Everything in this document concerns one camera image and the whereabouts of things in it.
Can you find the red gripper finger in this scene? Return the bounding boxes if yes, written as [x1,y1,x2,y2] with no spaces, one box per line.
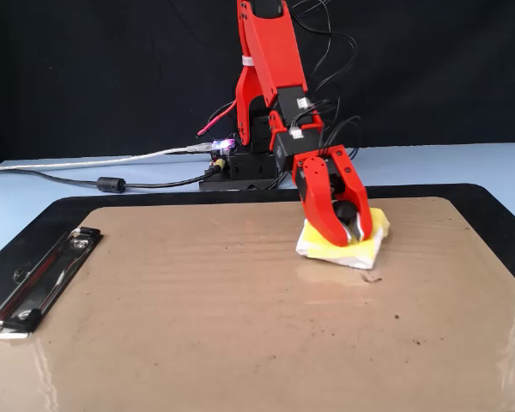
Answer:
[330,148,375,242]
[301,155,358,249]

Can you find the red gripper body with servo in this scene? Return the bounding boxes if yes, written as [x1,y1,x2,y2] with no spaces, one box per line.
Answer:
[291,144,349,202]

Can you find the yellow white sponge black knob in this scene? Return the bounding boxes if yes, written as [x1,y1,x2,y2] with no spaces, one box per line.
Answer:
[294,200,391,271]

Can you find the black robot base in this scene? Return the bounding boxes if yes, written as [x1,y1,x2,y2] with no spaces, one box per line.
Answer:
[198,96,291,192]

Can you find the controller circuit board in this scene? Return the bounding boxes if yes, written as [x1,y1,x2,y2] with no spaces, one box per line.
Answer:
[209,137,239,157]

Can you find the brown clipboard board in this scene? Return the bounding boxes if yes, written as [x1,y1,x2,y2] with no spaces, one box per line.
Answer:
[0,196,515,412]

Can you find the black desk mat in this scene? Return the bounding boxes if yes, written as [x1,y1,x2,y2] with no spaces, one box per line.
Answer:
[0,183,515,344]

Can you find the black backdrop cloth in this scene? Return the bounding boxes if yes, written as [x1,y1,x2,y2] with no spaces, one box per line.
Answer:
[0,0,515,167]

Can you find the metal clipboard clip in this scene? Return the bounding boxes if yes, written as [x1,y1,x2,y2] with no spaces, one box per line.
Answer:
[0,226,103,341]

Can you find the black servo wires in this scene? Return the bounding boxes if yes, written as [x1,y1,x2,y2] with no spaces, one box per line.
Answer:
[288,0,362,191]

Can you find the red pink wire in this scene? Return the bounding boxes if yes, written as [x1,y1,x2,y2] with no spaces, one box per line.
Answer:
[197,100,239,138]

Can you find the black power cable with ferrite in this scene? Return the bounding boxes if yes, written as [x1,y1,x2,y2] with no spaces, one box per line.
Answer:
[0,167,229,195]

